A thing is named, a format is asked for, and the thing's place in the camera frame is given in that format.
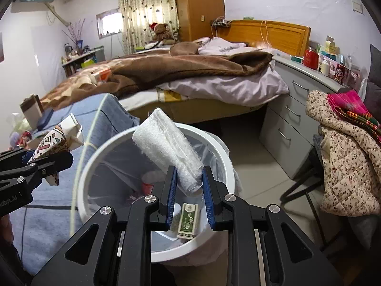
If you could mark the heart patterned curtain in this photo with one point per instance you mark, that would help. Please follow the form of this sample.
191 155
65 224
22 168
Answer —
143 12

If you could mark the brown teddy bear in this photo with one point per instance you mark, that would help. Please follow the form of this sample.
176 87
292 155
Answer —
162 32

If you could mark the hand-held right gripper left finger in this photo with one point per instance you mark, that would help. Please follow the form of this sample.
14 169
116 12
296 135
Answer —
171 199

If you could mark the brown fleece blanket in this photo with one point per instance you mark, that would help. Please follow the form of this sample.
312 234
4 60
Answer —
178 68

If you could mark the white round trash bin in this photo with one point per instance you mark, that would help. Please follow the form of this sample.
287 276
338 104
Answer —
214 155

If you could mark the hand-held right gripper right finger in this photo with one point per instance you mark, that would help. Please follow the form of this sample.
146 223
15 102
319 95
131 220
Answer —
208 202

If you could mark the green white small box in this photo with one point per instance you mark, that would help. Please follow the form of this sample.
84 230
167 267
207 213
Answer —
187 220

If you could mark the white wall switch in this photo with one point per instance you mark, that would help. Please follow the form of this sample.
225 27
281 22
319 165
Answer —
357 7

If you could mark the air conditioner pipe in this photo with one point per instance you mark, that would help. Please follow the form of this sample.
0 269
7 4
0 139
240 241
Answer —
58 16

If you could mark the wooden bed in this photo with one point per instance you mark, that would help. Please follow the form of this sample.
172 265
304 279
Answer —
238 89

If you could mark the small window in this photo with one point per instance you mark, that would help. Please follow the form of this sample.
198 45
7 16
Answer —
110 23

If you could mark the cluttered back desk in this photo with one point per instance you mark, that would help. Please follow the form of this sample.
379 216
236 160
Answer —
86 58

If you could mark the bed with tan base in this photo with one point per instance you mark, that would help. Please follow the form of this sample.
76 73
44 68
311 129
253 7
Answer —
193 110

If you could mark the green tissue pack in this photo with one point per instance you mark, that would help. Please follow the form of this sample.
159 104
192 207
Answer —
18 123

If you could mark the white bottle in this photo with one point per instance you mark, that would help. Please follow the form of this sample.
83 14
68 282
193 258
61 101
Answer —
326 67

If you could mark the wooden wardrobe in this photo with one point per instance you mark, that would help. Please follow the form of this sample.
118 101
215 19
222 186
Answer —
199 6

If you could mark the patterned drink carton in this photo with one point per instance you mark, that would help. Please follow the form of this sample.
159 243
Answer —
59 137

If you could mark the black metal chair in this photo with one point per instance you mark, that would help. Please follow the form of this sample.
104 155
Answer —
300 181

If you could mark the blue checked tablecloth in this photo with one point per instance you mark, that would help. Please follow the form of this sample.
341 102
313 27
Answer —
44 229

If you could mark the dark blue glasses case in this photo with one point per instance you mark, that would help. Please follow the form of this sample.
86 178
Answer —
44 119

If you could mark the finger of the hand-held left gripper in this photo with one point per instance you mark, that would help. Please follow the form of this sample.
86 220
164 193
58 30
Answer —
15 155
44 168

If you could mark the pink plaid cloth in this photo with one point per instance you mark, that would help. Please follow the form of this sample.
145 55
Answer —
354 107

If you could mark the orange white box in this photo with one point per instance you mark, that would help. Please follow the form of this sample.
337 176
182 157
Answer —
102 74

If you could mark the white cloth roll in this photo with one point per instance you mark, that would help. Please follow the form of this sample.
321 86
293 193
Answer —
166 146

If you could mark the floral padded jacket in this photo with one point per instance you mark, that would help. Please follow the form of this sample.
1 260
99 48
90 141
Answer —
348 161

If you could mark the white power strip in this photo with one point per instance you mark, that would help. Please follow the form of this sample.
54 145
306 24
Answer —
221 23

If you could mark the wooden headboard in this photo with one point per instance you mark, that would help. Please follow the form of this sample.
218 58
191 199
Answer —
282 35

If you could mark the grey dresser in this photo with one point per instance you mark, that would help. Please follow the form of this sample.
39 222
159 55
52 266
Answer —
291 119

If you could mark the dried branch bouquet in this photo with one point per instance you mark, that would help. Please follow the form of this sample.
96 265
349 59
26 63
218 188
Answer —
76 34

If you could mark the red cartoon mug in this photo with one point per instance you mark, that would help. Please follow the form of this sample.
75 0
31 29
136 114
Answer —
342 74

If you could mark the clear bin liner bag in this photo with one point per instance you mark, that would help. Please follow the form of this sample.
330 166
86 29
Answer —
119 166

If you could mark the red jar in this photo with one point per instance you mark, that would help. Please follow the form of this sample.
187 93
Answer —
311 59

